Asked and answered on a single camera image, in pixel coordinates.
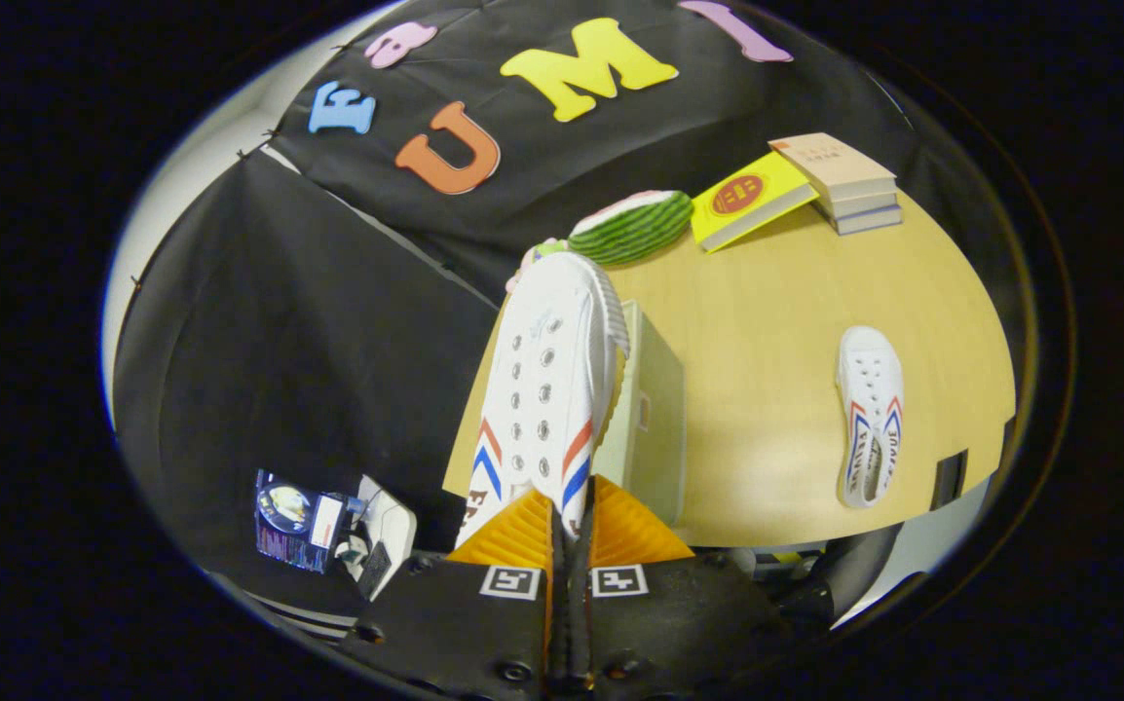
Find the tan cover book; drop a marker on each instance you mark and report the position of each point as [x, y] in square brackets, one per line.
[835, 164]

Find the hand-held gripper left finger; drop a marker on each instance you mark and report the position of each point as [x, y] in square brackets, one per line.
[465, 633]

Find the white paperback book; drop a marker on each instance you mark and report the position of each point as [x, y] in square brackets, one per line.
[862, 205]
[869, 221]

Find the black keyboard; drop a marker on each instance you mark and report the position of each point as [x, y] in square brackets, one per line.
[374, 568]

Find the black backdrop cloth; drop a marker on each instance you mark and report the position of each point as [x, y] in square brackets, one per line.
[280, 341]

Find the black table clamp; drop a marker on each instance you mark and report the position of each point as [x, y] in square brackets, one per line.
[950, 479]

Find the open laptop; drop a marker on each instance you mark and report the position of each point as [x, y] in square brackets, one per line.
[294, 521]

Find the pink and green plush toy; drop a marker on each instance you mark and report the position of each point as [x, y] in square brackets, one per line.
[547, 247]

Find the white canvas shoe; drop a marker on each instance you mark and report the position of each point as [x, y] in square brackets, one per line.
[869, 389]
[543, 370]

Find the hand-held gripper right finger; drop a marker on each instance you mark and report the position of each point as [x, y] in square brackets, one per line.
[679, 623]

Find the yellow book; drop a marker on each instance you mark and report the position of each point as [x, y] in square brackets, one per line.
[742, 200]

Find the beige fabric storage box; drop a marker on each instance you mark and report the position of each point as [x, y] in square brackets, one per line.
[655, 428]

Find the white side desk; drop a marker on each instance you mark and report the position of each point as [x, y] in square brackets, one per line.
[392, 516]

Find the watermelon slice plush toy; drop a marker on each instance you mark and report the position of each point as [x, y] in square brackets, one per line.
[635, 232]

